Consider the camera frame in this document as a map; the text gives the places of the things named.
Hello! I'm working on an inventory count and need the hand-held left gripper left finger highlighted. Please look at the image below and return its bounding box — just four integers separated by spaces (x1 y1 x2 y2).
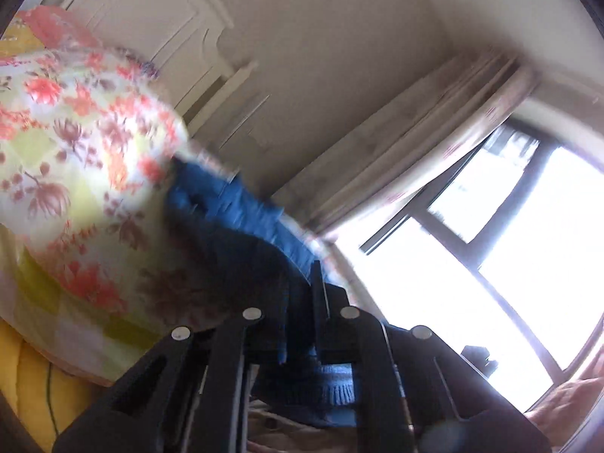
52 307 265 453

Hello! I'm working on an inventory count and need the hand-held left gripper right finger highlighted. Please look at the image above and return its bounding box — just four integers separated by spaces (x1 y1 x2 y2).
309 262 553 453

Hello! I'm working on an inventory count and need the blue quilted jacket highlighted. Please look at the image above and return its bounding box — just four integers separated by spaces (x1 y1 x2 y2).
165 158 359 430

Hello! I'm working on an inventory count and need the person's right forearm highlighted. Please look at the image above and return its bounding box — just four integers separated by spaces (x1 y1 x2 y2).
524 363 604 439

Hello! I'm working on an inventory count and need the dark framed window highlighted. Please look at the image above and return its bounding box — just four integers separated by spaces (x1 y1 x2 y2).
330 99 604 411

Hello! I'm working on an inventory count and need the yellow bed sheet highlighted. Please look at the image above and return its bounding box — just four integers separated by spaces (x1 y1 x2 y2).
0 23 114 453

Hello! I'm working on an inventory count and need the printed beige curtain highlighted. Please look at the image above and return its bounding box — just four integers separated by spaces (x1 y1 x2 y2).
271 49 543 246

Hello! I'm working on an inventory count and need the floral patchwork blanket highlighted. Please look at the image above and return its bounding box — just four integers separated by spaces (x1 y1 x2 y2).
0 5 341 383

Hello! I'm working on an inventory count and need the white wooden headboard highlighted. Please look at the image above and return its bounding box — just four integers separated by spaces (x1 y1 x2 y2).
57 0 270 152

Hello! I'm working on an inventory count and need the pink floral sheet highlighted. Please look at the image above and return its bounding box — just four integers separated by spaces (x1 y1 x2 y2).
16 6 102 50

